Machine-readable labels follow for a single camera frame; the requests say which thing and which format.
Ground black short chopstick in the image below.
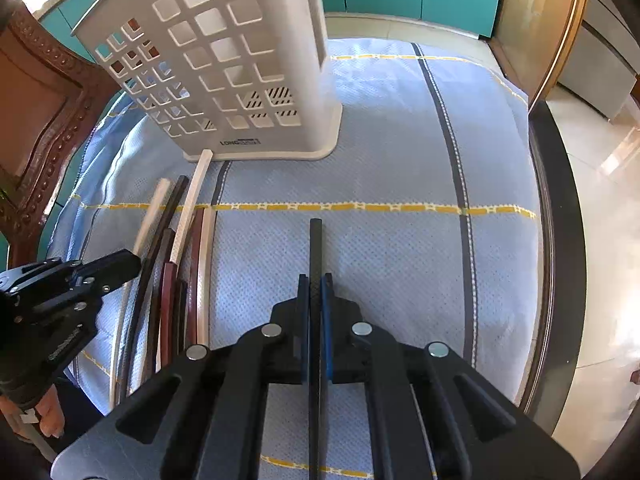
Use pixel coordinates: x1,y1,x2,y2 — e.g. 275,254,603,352
174,278,188,356

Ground left hand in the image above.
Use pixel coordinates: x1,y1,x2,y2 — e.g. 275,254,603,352
0,383,66,440

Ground reddish brown chopstick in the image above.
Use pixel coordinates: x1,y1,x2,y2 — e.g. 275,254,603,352
160,261,177,366

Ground glass sliding door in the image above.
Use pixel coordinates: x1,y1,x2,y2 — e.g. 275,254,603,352
488,0,588,107

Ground carved wooden chair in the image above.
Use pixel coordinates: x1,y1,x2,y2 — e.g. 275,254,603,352
1,0,118,268

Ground white plastic utensil basket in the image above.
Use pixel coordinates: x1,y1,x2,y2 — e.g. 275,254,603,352
74,0,342,162

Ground maroon chopstick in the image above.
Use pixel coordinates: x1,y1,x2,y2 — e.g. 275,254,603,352
186,209,203,347

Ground cream white chopstick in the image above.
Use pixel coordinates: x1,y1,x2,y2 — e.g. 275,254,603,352
196,207,216,347

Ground silver refrigerator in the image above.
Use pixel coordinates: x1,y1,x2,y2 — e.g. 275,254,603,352
559,0,639,119

